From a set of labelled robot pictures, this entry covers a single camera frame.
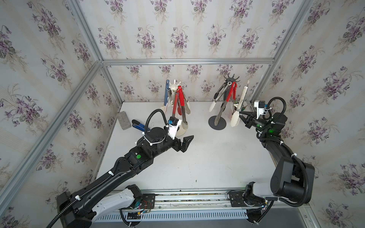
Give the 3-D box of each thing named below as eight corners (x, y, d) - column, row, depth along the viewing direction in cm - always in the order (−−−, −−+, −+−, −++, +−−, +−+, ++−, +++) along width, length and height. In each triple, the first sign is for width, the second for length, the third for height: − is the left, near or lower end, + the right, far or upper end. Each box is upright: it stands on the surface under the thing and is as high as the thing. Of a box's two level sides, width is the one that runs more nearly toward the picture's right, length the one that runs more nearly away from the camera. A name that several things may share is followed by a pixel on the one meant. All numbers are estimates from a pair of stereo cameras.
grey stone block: (123, 131, 104) (121, 128, 101) (117, 116, 113) (115, 113, 111) (132, 127, 107) (131, 124, 104) (125, 112, 116) (124, 109, 113)
